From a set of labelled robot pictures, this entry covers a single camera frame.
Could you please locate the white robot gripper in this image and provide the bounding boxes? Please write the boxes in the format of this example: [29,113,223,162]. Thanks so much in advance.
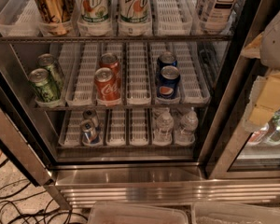
[241,10,280,133]

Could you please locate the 7up can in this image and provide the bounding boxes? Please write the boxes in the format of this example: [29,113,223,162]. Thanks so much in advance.
[77,0,110,23]
[119,0,148,23]

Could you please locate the red can behind glass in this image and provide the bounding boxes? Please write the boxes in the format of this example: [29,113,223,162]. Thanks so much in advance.
[247,123,270,146]

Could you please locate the blue pepsi can front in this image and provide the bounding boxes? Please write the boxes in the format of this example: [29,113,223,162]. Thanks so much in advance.
[157,65,180,99]

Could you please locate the blue pepsi can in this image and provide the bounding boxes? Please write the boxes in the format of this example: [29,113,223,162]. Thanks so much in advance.
[156,50,177,77]
[157,65,180,99]

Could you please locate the blue pepsi can rear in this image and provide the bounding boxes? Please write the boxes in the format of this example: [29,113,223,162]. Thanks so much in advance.
[156,50,177,77]

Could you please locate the steel fridge cabinet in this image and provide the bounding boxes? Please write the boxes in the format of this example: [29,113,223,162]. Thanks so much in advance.
[0,0,280,209]

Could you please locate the red coca-cola can rear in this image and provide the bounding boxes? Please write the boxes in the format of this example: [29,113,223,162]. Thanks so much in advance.
[99,52,121,86]

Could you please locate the red coca-cola can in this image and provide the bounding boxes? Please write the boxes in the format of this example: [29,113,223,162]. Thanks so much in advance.
[94,67,120,101]
[99,52,121,86]

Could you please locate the red coca-cola can front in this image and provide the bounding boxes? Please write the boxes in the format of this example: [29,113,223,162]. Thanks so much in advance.
[94,67,120,101]

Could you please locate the red bull can rear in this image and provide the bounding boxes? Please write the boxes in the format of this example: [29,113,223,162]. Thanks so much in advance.
[83,109,99,129]

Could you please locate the red bull can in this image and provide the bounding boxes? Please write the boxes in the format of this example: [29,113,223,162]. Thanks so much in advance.
[80,119,99,146]
[83,109,99,129]

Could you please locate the red bull can front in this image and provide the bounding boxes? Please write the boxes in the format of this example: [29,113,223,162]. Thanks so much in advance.
[80,119,99,146]

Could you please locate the green can front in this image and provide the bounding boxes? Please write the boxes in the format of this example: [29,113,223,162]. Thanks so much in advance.
[29,68,60,103]

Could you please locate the green can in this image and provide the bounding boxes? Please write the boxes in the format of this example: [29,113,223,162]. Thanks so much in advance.
[37,53,64,91]
[29,68,60,103]

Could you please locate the green can rear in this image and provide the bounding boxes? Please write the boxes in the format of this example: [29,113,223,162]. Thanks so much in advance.
[37,53,64,91]

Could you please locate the gold drink can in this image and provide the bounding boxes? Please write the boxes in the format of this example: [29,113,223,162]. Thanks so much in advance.
[35,0,71,35]

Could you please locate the green bottle behind glass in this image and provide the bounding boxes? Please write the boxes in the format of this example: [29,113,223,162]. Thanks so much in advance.
[266,109,280,146]

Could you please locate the white tea bottle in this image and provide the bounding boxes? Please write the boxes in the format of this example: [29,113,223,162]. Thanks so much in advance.
[196,0,236,35]

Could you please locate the water bottle right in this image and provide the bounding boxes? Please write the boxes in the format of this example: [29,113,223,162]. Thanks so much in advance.
[175,109,199,146]

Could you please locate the water bottle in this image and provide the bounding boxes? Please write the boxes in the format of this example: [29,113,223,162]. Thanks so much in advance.
[154,111,174,146]
[175,109,199,146]

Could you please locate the water bottle left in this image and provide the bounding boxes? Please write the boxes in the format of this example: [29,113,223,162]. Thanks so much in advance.
[154,111,174,146]

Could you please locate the clear plastic bin right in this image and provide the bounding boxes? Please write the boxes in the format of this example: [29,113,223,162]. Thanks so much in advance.
[191,202,280,224]

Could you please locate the clear plastic bin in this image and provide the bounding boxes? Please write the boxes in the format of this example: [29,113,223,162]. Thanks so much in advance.
[87,202,189,224]
[191,202,280,224]

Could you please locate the clear plastic bin left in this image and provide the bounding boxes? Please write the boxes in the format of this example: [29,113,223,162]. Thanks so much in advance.
[87,202,189,224]

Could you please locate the black floor cables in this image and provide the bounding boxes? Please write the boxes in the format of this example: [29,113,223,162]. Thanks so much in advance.
[0,158,89,224]

